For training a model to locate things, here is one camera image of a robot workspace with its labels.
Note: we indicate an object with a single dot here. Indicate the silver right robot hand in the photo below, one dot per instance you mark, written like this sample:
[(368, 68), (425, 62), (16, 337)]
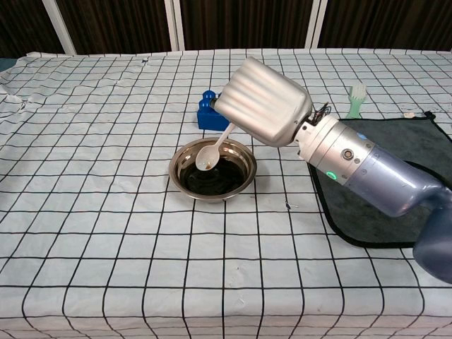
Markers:
[(265, 102)]

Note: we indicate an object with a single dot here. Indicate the white plastic spoon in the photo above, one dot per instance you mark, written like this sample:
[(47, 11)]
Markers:
[(208, 157)]

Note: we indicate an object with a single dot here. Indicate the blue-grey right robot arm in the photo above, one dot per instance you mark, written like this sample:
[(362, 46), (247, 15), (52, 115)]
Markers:
[(374, 169)]

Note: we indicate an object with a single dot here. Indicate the stainless steel bowl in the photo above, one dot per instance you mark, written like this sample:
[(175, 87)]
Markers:
[(215, 180)]

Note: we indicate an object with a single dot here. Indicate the blue toy building block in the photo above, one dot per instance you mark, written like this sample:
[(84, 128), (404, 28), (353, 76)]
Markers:
[(210, 118)]

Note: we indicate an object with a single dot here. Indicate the green brush white bristles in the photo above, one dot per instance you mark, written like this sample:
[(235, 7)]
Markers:
[(355, 104)]

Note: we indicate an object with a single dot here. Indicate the dark grey cloth mat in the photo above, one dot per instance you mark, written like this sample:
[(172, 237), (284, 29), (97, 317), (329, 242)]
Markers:
[(353, 219)]

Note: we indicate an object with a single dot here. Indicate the white black-checked tablecloth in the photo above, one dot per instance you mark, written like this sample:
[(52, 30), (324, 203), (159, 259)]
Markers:
[(106, 212)]

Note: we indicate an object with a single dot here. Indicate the white partition frame post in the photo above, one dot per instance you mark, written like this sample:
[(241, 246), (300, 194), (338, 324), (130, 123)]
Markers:
[(316, 24), (174, 24), (60, 24)]

